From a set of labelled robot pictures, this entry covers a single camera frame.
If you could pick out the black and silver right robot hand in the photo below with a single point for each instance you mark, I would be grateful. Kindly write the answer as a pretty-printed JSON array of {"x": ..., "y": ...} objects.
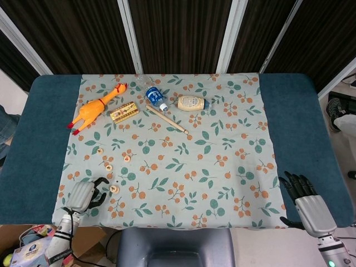
[{"x": 315, "y": 214}]

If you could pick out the gold patterned card box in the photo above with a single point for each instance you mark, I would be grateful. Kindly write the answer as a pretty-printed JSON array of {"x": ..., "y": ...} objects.
[{"x": 124, "y": 112}]

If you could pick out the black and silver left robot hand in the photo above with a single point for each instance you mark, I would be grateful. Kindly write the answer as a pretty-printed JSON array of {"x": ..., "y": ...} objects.
[{"x": 80, "y": 196}]

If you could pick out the yellow tennis ball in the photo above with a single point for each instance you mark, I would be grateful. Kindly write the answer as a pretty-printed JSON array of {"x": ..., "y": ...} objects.
[{"x": 7, "y": 260}]

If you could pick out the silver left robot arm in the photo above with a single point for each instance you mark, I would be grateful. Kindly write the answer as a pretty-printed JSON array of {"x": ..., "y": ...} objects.
[{"x": 62, "y": 239}]

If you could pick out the white trouser leg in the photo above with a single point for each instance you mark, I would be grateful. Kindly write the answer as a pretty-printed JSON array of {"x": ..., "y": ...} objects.
[{"x": 346, "y": 122}]

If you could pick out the grey robot torso housing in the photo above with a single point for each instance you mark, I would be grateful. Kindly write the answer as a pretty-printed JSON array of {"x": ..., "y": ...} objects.
[{"x": 175, "y": 247}]

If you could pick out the teal table cover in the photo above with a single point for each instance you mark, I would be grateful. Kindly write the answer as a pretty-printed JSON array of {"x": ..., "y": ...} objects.
[{"x": 33, "y": 125}]

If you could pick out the white wet wipes pack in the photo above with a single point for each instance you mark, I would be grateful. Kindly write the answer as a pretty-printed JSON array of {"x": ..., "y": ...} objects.
[{"x": 30, "y": 249}]

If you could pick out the black sneaker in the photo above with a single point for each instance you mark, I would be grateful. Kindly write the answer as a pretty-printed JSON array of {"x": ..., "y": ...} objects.
[{"x": 335, "y": 114}]

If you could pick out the clear water bottle blue label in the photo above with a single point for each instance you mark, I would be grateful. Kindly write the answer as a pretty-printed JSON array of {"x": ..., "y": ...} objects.
[{"x": 153, "y": 96}]

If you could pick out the floral printed tablecloth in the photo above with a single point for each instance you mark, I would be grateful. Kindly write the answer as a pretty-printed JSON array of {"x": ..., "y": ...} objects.
[{"x": 180, "y": 172}]

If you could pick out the brown cardboard box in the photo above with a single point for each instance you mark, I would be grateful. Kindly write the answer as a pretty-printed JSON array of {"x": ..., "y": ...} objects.
[{"x": 91, "y": 239}]

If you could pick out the orange rubber chicken toy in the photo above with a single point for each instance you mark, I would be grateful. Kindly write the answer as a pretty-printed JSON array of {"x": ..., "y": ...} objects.
[{"x": 90, "y": 109}]

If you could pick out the cream mayonnaise squeeze bottle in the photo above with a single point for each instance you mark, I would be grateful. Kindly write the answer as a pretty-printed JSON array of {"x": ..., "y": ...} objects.
[{"x": 192, "y": 103}]

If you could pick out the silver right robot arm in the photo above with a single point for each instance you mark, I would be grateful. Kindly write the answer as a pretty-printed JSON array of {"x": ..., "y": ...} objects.
[{"x": 332, "y": 250}]

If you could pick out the blue jeans leg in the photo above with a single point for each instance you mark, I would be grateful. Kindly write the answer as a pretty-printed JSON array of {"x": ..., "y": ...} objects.
[{"x": 7, "y": 130}]

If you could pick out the tapered wooden stick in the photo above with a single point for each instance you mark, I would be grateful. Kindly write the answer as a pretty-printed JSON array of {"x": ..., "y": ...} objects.
[{"x": 167, "y": 119}]

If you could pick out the dark folding screen white frames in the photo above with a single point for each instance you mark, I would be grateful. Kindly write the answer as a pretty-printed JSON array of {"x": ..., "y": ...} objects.
[{"x": 180, "y": 33}]

